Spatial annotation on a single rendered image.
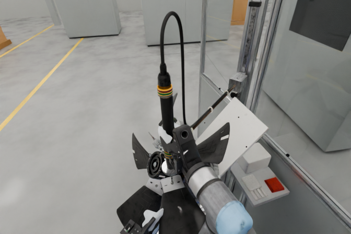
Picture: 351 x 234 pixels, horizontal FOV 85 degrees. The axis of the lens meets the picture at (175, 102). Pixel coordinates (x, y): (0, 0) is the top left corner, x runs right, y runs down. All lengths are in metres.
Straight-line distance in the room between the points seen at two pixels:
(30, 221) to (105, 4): 6.45
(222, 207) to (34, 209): 2.31
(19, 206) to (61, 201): 0.43
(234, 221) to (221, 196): 0.05
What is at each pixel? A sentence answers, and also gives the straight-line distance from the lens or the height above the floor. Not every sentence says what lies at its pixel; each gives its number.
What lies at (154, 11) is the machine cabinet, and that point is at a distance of 5.94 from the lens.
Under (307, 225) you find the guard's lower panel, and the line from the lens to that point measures 1.46.
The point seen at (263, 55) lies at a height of 1.50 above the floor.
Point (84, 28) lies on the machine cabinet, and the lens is 7.92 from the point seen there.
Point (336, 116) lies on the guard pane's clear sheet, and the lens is 1.06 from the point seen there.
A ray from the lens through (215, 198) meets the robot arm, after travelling 0.47.
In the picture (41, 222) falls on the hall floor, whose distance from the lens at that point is 2.50.
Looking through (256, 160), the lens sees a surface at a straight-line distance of 1.30.
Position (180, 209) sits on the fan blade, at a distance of 0.82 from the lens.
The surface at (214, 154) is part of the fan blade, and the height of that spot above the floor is 1.41.
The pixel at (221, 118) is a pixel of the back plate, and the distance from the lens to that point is 1.06.
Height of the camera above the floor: 1.93
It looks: 35 degrees down
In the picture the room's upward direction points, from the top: 2 degrees counter-clockwise
